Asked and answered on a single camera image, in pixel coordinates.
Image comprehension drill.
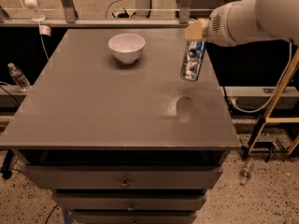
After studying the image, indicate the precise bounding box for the yellow black stand frame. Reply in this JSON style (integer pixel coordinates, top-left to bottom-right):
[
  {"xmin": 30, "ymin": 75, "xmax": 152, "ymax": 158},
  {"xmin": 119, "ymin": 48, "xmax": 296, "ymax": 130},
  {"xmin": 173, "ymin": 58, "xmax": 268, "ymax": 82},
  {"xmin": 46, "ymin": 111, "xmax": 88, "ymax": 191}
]
[{"xmin": 239, "ymin": 49, "xmax": 299, "ymax": 161}]

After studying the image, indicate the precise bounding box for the red bull can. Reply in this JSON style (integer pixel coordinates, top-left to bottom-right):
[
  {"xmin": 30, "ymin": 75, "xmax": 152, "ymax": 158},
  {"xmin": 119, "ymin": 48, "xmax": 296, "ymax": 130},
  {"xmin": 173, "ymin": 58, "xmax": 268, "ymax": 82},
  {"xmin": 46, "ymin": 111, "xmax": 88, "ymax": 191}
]
[{"xmin": 180, "ymin": 41, "xmax": 206, "ymax": 82}]

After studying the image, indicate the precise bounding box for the white cable at right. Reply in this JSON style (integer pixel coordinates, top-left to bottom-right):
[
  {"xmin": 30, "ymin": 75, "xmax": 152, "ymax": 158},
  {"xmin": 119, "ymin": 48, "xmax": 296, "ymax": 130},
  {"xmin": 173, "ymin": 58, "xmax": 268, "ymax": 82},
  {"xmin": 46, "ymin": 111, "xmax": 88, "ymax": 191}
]
[{"xmin": 230, "ymin": 42, "xmax": 293, "ymax": 114}]

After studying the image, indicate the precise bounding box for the top drawer knob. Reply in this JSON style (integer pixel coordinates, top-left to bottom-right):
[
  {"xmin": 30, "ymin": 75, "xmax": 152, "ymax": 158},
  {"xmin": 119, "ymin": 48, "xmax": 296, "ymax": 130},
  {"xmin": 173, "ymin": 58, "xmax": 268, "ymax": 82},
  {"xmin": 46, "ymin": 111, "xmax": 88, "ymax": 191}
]
[{"xmin": 120, "ymin": 178, "xmax": 130, "ymax": 189}]

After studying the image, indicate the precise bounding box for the plastic bottle on floor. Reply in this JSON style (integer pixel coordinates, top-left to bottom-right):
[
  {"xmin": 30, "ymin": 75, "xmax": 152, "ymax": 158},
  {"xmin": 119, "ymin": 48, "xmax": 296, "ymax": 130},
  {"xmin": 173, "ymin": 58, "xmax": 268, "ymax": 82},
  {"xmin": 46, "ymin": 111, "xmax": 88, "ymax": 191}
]
[{"xmin": 240, "ymin": 161, "xmax": 253, "ymax": 186}]

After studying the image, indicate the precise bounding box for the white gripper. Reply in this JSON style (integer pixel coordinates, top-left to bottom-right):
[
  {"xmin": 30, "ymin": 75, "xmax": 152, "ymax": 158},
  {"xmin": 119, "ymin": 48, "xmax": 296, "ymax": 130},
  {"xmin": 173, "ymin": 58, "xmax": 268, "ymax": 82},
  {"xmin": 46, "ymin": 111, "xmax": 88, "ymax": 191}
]
[{"xmin": 184, "ymin": 1, "xmax": 249, "ymax": 47}]

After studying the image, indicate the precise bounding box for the white tag on cable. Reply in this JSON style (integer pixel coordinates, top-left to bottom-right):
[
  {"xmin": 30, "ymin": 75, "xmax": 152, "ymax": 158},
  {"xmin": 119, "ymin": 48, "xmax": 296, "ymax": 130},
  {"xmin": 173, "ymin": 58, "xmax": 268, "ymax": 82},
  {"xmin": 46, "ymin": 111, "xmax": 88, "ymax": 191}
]
[{"xmin": 39, "ymin": 25, "xmax": 51, "ymax": 36}]

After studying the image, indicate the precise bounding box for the drawer knob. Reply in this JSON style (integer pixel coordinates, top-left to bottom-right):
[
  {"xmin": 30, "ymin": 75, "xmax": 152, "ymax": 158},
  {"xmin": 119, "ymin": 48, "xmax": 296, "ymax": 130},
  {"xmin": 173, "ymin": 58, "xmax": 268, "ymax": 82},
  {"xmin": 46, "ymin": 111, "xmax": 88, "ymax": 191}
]
[
  {"xmin": 120, "ymin": 178, "xmax": 130, "ymax": 189},
  {"xmin": 127, "ymin": 204, "xmax": 135, "ymax": 212}
]

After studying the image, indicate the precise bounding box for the grey drawer cabinet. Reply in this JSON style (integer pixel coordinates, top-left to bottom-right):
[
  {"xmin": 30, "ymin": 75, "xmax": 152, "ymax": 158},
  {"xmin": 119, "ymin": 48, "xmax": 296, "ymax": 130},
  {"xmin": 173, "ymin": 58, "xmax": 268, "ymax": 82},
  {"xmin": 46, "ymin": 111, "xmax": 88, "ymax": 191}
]
[{"xmin": 1, "ymin": 29, "xmax": 239, "ymax": 224}]

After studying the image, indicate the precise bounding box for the white webcam on stand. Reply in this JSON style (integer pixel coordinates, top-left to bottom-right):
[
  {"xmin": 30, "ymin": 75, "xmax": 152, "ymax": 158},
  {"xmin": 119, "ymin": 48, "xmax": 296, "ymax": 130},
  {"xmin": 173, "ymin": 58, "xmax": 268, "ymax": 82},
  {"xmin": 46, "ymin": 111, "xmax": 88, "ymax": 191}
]
[{"xmin": 24, "ymin": 0, "xmax": 46, "ymax": 22}]

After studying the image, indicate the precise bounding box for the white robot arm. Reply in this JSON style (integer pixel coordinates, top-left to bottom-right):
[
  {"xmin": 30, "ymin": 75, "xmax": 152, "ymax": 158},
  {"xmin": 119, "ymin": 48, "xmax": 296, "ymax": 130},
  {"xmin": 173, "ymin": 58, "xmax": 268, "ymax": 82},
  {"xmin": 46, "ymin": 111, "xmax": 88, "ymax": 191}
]
[{"xmin": 184, "ymin": 0, "xmax": 299, "ymax": 47}]

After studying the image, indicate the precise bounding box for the plastic water bottle on ledge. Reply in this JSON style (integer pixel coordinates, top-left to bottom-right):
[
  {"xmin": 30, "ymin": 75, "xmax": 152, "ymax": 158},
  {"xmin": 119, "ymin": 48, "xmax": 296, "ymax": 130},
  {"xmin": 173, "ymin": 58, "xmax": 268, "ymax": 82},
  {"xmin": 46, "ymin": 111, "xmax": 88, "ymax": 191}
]
[{"xmin": 7, "ymin": 63, "xmax": 31, "ymax": 92}]

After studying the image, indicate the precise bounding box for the white bowl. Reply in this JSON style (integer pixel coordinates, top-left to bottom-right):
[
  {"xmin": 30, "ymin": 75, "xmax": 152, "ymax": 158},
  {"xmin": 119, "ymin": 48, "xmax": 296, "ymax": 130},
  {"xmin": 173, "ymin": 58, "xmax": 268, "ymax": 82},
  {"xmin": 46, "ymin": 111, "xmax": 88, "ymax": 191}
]
[{"xmin": 108, "ymin": 34, "xmax": 146, "ymax": 63}]

